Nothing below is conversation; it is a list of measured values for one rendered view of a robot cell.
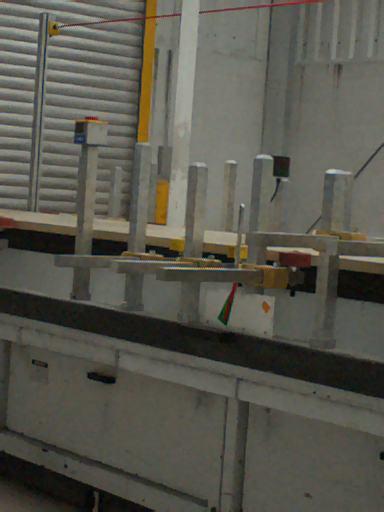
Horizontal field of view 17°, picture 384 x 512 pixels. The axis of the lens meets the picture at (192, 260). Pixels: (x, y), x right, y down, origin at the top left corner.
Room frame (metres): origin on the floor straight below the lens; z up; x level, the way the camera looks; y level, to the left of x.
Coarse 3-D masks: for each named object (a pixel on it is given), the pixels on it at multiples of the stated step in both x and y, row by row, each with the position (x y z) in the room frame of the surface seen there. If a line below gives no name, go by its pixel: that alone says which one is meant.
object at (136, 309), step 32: (0, 288) 4.09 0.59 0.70; (64, 320) 3.80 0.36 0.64; (96, 320) 3.67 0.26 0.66; (128, 320) 3.55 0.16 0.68; (160, 320) 3.44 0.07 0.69; (192, 320) 3.39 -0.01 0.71; (192, 352) 3.33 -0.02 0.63; (224, 352) 3.23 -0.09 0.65; (256, 352) 3.14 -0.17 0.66; (288, 352) 3.05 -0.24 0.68; (320, 352) 2.97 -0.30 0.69; (352, 352) 2.96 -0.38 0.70; (320, 384) 2.97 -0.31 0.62; (352, 384) 2.89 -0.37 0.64
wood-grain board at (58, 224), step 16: (0, 208) 5.91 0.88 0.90; (16, 224) 4.44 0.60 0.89; (32, 224) 4.36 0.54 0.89; (48, 224) 4.29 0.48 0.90; (64, 224) 4.32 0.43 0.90; (96, 224) 4.56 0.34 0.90; (112, 224) 4.69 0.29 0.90; (128, 224) 4.83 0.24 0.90; (112, 240) 4.00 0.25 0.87; (128, 240) 3.94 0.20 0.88; (160, 240) 3.81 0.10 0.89; (208, 240) 3.80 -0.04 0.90; (224, 240) 3.89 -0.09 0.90; (272, 256) 3.43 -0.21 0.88
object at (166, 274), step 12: (156, 276) 2.99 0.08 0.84; (168, 276) 2.98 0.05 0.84; (180, 276) 3.00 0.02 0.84; (192, 276) 3.02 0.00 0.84; (204, 276) 3.05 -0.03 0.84; (216, 276) 3.07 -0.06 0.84; (228, 276) 3.09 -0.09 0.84; (240, 276) 3.12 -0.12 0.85; (252, 276) 3.14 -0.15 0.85; (288, 276) 3.21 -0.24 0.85; (300, 276) 3.23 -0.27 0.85
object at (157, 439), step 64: (0, 256) 4.57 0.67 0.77; (0, 384) 4.54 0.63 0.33; (64, 384) 4.27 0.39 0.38; (128, 384) 4.00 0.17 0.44; (0, 448) 4.50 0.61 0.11; (64, 448) 4.25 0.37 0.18; (128, 448) 3.98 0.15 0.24; (192, 448) 3.74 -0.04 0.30; (256, 448) 3.53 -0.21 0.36; (320, 448) 3.34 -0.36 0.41
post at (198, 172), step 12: (192, 168) 3.41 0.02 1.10; (204, 168) 3.40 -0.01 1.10; (192, 180) 3.40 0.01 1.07; (204, 180) 3.40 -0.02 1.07; (192, 192) 3.40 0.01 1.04; (204, 192) 3.41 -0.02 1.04; (192, 204) 3.40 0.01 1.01; (204, 204) 3.41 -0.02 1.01; (192, 216) 3.39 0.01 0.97; (204, 216) 3.41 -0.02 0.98; (192, 228) 3.39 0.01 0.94; (192, 240) 3.39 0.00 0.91; (192, 252) 3.39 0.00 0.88; (192, 288) 3.39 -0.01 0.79; (192, 300) 3.40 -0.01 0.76; (192, 312) 3.40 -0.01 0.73
